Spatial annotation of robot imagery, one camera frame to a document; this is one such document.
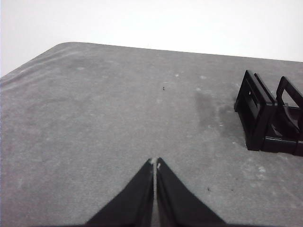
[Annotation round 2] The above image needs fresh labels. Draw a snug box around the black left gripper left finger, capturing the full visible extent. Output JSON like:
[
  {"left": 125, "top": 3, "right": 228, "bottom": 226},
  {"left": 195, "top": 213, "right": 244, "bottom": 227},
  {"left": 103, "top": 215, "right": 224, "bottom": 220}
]
[{"left": 86, "top": 157, "right": 156, "bottom": 227}]

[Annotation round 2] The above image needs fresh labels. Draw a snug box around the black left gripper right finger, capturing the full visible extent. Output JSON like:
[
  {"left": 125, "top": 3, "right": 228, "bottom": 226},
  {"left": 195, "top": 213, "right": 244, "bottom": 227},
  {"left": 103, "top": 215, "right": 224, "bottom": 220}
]
[{"left": 156, "top": 157, "right": 227, "bottom": 227}]

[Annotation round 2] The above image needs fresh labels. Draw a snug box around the black plastic plate rack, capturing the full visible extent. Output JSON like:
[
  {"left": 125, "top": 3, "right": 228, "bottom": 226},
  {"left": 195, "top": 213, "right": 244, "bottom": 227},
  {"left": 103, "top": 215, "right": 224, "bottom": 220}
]
[{"left": 233, "top": 70, "right": 303, "bottom": 157}]

